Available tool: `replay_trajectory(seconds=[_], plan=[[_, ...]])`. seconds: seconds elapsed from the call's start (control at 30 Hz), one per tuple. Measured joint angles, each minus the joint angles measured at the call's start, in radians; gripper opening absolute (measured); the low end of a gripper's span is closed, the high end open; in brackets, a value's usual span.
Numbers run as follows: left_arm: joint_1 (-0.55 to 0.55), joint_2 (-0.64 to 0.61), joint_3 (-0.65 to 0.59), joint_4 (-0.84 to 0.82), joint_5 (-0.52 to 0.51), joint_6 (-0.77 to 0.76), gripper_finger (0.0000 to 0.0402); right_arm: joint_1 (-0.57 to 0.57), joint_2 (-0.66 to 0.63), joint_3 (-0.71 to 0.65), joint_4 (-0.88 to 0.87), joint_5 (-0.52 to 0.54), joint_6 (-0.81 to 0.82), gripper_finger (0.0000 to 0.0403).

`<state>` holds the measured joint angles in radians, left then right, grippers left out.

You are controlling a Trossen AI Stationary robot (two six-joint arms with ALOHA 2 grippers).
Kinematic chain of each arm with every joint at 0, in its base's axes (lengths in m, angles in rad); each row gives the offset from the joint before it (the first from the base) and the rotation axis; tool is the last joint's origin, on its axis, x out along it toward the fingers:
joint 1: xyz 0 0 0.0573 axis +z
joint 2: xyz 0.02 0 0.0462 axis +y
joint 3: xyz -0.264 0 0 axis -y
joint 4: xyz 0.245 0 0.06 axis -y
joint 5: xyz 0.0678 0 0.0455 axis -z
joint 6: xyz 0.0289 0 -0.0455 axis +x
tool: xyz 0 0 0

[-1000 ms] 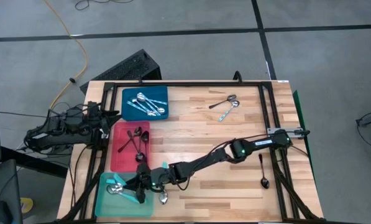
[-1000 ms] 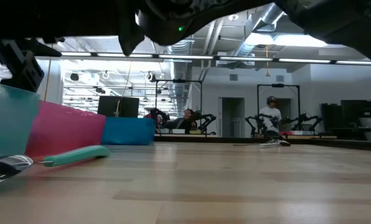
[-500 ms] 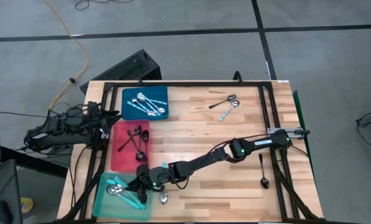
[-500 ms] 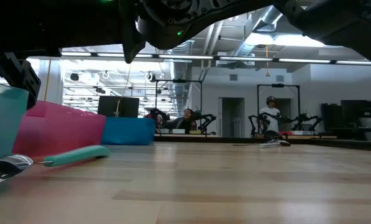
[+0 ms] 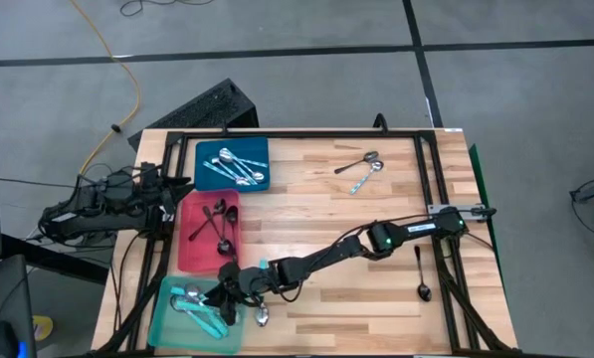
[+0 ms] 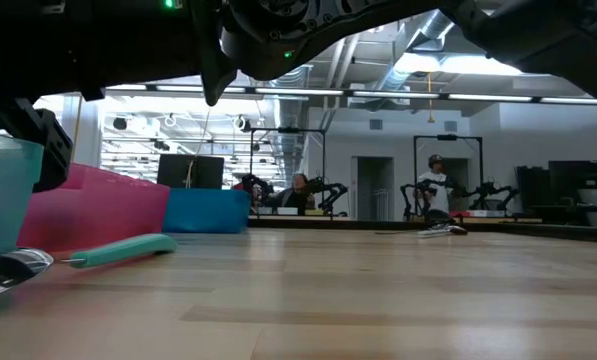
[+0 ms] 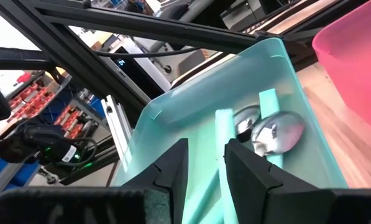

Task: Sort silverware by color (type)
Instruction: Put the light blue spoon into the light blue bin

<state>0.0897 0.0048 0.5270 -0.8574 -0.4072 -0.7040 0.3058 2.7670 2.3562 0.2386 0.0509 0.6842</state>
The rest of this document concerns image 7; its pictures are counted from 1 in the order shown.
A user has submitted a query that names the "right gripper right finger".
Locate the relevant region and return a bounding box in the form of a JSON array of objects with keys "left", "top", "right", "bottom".
[{"left": 224, "top": 138, "right": 371, "bottom": 224}]

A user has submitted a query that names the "blue crate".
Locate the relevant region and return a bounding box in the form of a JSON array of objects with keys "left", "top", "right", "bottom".
[{"left": 88, "top": 96, "right": 107, "bottom": 119}]

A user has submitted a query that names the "teal translucent plastic bin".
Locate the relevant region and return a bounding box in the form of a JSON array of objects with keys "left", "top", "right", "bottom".
[{"left": 112, "top": 37, "right": 349, "bottom": 224}]

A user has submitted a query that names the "thin black cable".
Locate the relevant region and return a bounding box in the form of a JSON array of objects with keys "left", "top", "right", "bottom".
[{"left": 93, "top": 46, "right": 201, "bottom": 59}]

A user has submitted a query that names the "pink plastic bin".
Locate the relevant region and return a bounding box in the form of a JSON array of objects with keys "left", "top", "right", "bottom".
[{"left": 311, "top": 0, "right": 371, "bottom": 135}]

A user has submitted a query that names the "black box with green light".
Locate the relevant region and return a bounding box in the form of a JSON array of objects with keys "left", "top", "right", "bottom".
[{"left": 0, "top": 123, "right": 98, "bottom": 169}]

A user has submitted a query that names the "silver aluminium profile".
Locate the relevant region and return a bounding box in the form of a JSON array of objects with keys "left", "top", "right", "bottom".
[{"left": 100, "top": 95, "right": 134, "bottom": 160}]

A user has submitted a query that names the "black monitor with lit logo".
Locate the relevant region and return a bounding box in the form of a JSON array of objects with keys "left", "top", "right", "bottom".
[{"left": 109, "top": 45, "right": 172, "bottom": 100}]

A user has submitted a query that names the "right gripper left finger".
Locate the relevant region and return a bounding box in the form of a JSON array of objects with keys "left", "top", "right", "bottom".
[{"left": 0, "top": 138, "right": 190, "bottom": 224}]

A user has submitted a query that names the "shelf with orange bins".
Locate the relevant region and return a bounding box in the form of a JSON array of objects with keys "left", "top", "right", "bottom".
[{"left": 4, "top": 71, "right": 94, "bottom": 139}]

